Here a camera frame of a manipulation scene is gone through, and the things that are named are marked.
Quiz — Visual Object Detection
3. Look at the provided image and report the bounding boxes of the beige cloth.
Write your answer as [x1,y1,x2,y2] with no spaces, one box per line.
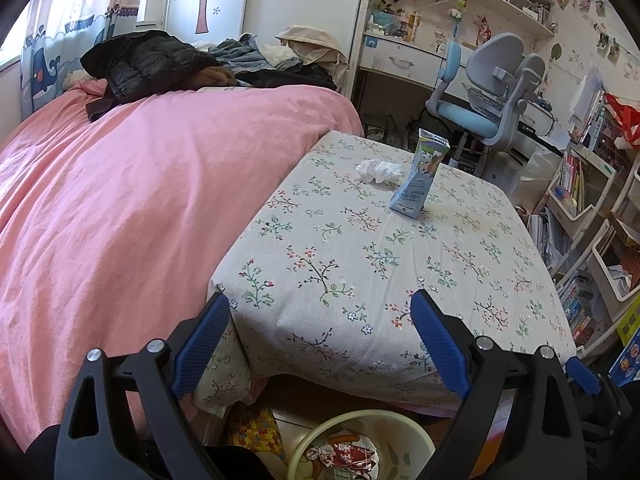
[275,25,348,68]

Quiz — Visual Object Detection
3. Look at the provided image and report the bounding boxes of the stack of upright books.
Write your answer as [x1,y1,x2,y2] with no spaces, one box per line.
[570,65,610,143]

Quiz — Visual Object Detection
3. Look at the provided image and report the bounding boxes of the crumpled white tissue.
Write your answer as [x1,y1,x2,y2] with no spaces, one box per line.
[354,158,402,184]

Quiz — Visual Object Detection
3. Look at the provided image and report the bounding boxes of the black puffer jacket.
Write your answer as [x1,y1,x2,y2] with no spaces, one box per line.
[80,30,221,122]

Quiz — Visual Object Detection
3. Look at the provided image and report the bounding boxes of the dark garment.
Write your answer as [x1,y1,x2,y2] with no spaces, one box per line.
[235,66,338,92]

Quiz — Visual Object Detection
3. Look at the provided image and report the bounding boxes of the string of wall photos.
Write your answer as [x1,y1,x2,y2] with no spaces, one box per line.
[555,0,626,61]

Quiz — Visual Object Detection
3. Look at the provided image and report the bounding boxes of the red snack wrapper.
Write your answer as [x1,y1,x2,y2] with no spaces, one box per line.
[305,432,378,480]

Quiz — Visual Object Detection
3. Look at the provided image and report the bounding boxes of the denim jeans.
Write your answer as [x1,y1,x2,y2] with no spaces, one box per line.
[207,33,301,73]

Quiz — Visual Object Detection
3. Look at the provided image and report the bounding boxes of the floral tablecloth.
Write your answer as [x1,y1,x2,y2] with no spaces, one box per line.
[192,131,578,418]

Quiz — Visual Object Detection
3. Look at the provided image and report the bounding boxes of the colourful patterned mat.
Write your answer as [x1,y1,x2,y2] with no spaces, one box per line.
[227,402,287,480]

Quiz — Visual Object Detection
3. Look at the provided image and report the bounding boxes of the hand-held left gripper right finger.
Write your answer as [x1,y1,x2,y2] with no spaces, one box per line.
[410,289,586,480]

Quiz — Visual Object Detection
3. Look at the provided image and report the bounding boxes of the blue drink carton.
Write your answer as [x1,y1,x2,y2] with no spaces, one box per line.
[389,128,451,218]

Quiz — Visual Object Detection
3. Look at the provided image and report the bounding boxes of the pale yellow trash bin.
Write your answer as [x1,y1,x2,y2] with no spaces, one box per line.
[285,409,437,480]

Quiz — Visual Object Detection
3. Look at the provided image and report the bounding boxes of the blue printed box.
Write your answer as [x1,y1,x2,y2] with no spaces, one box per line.
[611,305,640,387]

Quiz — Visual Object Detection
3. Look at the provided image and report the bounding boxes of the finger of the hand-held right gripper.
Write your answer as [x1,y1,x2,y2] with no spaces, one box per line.
[565,360,608,402]

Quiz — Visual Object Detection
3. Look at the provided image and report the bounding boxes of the pink bed blanket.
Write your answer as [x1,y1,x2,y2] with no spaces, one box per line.
[0,82,365,453]

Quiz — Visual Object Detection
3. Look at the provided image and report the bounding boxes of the cartoon print curtain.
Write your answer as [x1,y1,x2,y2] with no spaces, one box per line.
[20,0,173,111]

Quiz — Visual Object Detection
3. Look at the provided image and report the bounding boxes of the white wardrobe with tree decal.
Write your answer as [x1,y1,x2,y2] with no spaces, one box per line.
[165,0,368,56]

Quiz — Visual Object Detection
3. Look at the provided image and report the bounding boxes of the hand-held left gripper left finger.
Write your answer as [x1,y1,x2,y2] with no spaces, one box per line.
[54,291,232,480]

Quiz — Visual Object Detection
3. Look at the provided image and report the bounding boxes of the white desk with drawers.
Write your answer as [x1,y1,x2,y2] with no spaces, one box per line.
[350,30,558,146]

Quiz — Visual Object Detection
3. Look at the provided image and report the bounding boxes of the grey and blue desk chair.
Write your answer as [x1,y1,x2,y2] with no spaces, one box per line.
[425,32,547,176]

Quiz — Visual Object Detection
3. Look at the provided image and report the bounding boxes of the brown plush item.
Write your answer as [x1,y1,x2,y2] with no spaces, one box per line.
[192,66,238,88]

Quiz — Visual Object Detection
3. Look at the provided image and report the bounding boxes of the clear plastic bag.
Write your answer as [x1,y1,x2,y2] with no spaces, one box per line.
[510,147,566,211]

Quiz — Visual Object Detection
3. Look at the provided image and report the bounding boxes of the white book trolley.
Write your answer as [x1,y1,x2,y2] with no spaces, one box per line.
[530,135,640,361]

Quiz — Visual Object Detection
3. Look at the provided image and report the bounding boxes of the red bag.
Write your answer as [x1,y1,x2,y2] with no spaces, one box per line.
[604,92,640,151]

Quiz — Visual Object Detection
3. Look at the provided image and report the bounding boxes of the window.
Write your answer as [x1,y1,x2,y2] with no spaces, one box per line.
[0,7,31,73]

